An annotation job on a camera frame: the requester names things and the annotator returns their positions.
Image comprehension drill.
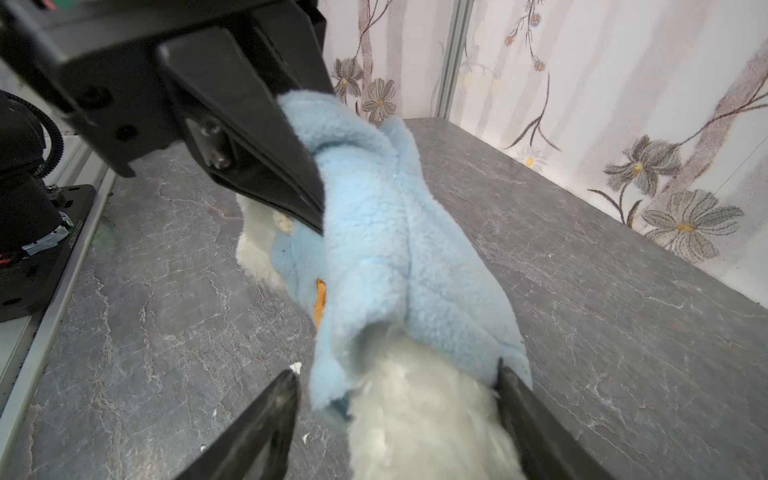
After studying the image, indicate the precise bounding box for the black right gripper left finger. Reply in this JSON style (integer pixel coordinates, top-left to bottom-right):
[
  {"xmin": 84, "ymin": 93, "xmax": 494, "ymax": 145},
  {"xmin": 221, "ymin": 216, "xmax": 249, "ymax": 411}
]
[{"xmin": 177, "ymin": 369, "xmax": 300, "ymax": 480}]

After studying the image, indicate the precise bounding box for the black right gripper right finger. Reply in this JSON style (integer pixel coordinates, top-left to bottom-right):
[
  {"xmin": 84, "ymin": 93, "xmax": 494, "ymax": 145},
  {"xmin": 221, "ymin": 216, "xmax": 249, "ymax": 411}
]
[{"xmin": 495, "ymin": 363, "xmax": 614, "ymax": 480}]

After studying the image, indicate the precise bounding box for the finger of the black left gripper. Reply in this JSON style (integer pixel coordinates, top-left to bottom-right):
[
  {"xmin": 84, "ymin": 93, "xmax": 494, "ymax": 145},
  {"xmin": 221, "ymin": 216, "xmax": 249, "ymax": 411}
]
[{"xmin": 156, "ymin": 26, "xmax": 324, "ymax": 233}]

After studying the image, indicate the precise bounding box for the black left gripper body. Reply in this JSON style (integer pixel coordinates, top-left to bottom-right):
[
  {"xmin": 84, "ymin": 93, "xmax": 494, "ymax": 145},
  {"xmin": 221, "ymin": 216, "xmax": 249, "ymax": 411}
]
[{"xmin": 1, "ymin": 1, "xmax": 332, "ymax": 177}]

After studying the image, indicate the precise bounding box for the white plush teddy bear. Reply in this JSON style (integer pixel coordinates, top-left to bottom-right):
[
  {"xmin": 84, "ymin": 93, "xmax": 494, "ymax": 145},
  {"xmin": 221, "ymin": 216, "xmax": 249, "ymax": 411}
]
[{"xmin": 236, "ymin": 196, "xmax": 525, "ymax": 479}]

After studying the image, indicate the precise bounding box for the light blue fleece hoodie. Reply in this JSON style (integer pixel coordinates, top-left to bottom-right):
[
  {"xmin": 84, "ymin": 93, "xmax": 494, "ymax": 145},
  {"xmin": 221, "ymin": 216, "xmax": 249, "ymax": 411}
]
[{"xmin": 270, "ymin": 91, "xmax": 532, "ymax": 413}]

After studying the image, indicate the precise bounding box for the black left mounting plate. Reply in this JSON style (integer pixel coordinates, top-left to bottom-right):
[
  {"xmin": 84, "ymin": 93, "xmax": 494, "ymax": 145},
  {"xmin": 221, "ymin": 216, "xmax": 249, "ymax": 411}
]
[{"xmin": 1, "ymin": 185, "xmax": 97, "ymax": 322}]

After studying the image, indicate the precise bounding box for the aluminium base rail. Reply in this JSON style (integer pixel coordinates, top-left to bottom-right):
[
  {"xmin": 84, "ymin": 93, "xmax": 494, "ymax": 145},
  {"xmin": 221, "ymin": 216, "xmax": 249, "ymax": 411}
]
[{"xmin": 1, "ymin": 136, "xmax": 116, "ymax": 467}]

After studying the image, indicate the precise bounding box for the aluminium corner post right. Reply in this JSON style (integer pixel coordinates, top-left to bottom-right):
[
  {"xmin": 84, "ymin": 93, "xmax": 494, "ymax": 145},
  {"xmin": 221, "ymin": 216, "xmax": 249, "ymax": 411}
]
[{"xmin": 431, "ymin": 0, "xmax": 474, "ymax": 120}]

